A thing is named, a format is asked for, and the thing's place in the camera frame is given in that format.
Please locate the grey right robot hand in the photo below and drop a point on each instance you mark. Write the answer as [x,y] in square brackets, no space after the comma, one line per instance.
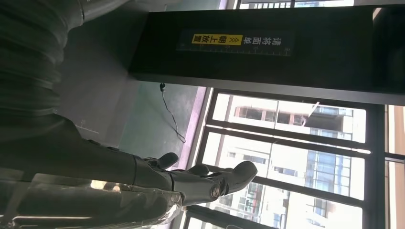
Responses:
[95,177]

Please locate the black yellow column label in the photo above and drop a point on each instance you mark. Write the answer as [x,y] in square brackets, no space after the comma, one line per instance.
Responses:
[237,41]

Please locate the black scanner column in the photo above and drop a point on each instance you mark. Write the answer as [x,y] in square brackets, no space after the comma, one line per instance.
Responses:
[316,72]

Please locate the dark window frame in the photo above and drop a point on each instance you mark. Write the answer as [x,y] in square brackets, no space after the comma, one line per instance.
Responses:
[375,132]

